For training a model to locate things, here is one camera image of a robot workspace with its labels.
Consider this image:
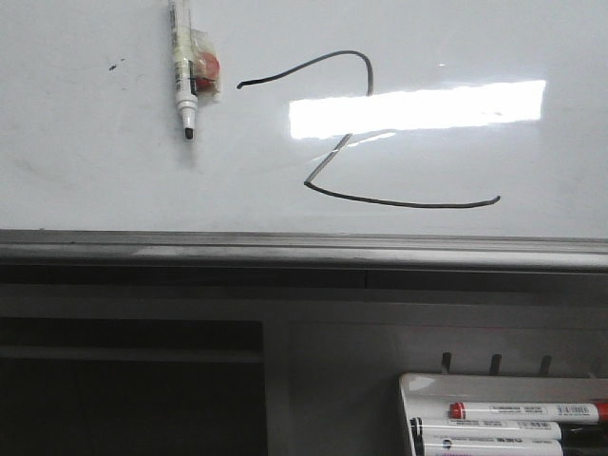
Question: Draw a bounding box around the red capped white marker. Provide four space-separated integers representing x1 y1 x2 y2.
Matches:
448 402 607 424

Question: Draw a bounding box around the grey cabinet frame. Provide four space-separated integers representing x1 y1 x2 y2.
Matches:
1 286 607 455

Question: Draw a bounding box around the white whiteboard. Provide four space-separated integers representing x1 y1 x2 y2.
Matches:
1 1 607 238

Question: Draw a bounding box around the grey whiteboard ledge rail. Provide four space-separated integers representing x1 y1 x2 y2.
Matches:
1 230 607 290

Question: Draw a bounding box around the black capped marker lower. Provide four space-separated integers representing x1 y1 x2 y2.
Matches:
414 436 563 456

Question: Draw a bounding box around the black capped marker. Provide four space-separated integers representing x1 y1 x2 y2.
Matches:
414 436 563 456
409 417 562 441

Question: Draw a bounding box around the white black-tipped marker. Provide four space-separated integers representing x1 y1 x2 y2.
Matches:
168 0 199 141

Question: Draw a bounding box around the black capped marker upper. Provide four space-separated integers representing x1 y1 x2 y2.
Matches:
409 417 562 441

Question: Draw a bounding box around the white marker tray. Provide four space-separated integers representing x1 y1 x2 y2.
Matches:
399 373 607 455

